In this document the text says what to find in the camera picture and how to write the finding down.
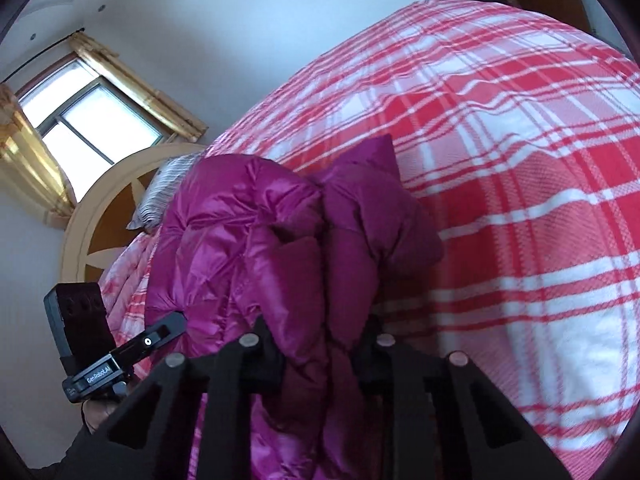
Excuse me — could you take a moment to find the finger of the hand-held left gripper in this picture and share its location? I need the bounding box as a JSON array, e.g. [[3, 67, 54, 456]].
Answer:
[[115, 311, 187, 378]]

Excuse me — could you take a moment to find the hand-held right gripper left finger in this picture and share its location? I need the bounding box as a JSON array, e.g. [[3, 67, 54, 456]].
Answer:
[[55, 316, 289, 480]]

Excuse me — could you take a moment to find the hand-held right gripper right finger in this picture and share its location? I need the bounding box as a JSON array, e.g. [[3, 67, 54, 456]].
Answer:
[[352, 315, 574, 480]]

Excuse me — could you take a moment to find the magenta puffer jacket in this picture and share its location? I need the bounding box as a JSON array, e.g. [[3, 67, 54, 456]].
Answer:
[[145, 134, 445, 480]]

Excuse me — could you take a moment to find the person's left forearm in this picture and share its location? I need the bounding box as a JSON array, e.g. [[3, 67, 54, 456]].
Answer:
[[27, 422, 113, 480]]

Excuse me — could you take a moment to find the person's left hand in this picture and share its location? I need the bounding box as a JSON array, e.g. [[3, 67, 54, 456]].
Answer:
[[81, 398, 124, 434]]

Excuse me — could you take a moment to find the cream arched headboard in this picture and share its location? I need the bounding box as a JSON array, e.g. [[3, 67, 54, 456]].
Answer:
[[60, 142, 207, 286]]

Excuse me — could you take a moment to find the striped pillow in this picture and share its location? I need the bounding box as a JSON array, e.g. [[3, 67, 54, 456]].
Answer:
[[127, 152, 206, 232]]

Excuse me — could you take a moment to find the golden curtain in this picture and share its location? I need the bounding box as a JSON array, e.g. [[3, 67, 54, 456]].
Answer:
[[0, 84, 77, 231], [67, 32, 207, 142]]

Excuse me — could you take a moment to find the window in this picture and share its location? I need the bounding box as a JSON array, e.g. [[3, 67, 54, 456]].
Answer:
[[17, 57, 172, 197]]

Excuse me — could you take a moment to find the red white plaid blanket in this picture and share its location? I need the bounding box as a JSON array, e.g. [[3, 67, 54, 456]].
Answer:
[[100, 0, 640, 480]]

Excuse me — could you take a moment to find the black curtain rod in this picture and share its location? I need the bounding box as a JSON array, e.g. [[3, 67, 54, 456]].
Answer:
[[0, 26, 84, 84]]

